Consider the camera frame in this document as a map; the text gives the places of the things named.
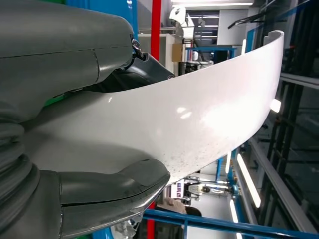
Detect person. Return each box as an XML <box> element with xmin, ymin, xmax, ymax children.
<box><xmin>156</xmin><ymin>197</ymin><xmax>203</xmax><ymax>219</ymax></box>

